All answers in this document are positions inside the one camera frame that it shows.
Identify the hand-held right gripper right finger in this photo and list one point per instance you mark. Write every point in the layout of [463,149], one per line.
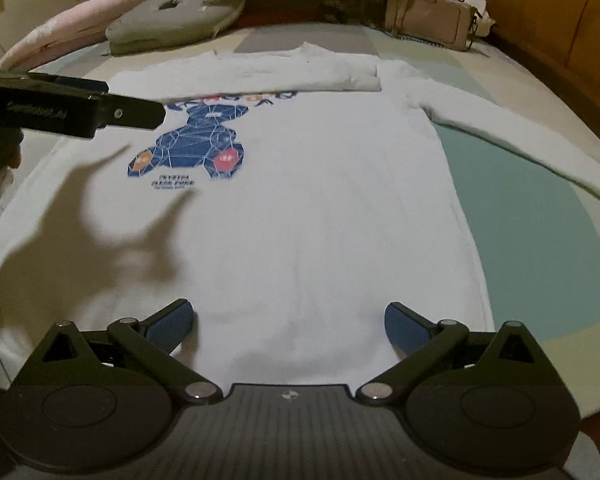
[405,327]

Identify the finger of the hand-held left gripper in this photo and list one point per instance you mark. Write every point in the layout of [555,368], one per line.
[135,112]

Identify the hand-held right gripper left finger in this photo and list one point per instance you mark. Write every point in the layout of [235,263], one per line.
[172,322]

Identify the white printed sweatshirt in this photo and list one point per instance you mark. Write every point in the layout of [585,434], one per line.
[305,210]

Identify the folded pink floral quilt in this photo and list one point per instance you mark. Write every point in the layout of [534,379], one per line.
[80,15]

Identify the grey round cushion with hole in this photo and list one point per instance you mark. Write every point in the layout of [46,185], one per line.
[180,20]

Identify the checked bed sheet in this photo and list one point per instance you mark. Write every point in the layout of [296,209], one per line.
[520,235]

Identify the pink handbag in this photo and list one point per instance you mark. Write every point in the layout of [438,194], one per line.
[430,20]

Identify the wooden headboard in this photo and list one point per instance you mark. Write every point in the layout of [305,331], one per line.
[555,35]

